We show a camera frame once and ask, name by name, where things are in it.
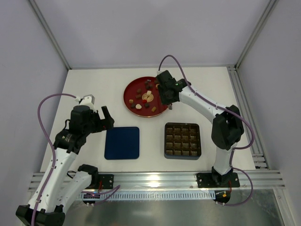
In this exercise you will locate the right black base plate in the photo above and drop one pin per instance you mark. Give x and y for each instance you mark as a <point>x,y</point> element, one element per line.
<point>205,180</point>

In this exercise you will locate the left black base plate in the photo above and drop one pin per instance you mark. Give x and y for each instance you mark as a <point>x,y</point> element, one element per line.
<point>105,181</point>

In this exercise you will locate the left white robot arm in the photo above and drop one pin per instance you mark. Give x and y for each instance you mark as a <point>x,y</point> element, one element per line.
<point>51,201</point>

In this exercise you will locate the metal tweezers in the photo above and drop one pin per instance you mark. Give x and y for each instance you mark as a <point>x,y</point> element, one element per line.
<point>170,107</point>

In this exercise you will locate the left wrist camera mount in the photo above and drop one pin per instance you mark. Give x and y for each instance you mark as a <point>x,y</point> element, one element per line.
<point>88,100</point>

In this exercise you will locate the white heart chocolate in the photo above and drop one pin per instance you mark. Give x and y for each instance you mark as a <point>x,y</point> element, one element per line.
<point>138,106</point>

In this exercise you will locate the aluminium front rail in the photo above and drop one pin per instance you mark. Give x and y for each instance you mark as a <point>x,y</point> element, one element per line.
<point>187,180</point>

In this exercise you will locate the slotted cable duct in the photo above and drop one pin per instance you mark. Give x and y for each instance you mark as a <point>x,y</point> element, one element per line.
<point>152,196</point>

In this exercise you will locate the right aluminium frame rail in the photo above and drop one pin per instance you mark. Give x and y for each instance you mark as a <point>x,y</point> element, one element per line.
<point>257,149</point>

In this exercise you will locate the blue tin lid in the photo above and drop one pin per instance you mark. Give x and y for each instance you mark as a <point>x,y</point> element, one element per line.
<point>122,143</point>

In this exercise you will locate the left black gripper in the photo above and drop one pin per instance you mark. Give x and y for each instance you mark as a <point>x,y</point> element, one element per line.
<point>101,123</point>

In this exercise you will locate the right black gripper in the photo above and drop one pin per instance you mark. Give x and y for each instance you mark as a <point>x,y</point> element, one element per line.
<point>168,99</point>

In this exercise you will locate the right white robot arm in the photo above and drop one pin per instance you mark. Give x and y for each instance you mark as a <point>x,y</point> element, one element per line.
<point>226,130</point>

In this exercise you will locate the red round plate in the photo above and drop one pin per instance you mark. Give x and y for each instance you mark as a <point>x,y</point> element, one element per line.
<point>153,99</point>

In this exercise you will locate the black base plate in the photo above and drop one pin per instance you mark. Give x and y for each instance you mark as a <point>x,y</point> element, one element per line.
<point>205,180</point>
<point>105,181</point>

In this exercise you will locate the blue tin chocolate box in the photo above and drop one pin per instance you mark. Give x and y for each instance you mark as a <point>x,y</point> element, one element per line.
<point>182,141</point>

